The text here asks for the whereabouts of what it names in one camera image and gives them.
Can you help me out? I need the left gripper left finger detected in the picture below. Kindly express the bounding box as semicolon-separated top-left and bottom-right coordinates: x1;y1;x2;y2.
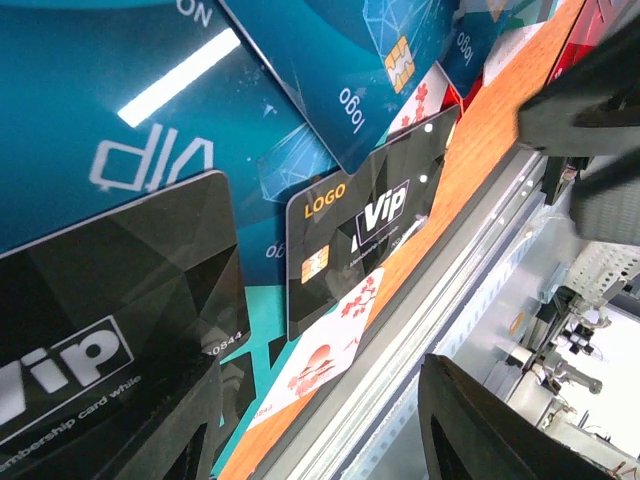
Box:
1;347;222;479

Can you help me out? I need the black logo card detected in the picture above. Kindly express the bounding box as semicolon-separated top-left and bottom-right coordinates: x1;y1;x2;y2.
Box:
1;170;250;463

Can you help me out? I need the blue logo card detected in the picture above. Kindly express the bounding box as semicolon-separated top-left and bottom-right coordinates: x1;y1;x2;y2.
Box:
224;0;459;174

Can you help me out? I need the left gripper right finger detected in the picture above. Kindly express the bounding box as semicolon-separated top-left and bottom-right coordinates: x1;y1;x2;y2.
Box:
418;354;611;480

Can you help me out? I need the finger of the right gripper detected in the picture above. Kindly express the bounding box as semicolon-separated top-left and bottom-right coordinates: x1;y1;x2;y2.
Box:
517;19;639;245

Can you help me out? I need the large blue vip card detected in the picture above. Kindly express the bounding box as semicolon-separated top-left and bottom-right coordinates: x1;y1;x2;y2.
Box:
1;1;336;258

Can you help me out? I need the white card with red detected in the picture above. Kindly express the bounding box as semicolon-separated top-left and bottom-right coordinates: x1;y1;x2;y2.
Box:
249;267;385;428

